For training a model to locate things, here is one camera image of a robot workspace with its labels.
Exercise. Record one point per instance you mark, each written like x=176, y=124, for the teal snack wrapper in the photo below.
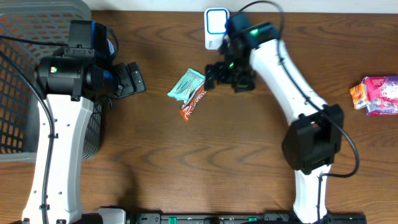
x=187, y=85

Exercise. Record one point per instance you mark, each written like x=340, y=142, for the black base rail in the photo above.
x=155, y=218

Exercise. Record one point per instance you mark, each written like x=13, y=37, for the orange tissue pack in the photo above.
x=359, y=96

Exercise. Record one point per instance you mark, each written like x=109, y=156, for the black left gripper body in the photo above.
x=125, y=80

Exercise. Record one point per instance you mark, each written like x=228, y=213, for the orange brown snack bag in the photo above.
x=187, y=109

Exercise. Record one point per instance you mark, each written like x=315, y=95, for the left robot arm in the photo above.
x=70, y=84

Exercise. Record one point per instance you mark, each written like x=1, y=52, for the red purple pad package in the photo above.
x=382, y=95

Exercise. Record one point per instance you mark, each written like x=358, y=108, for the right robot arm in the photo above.
x=315, y=128

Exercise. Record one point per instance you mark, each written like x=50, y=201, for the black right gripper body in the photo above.
x=222, y=73

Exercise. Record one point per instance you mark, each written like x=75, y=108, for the grey plastic mesh basket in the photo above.
x=30, y=30

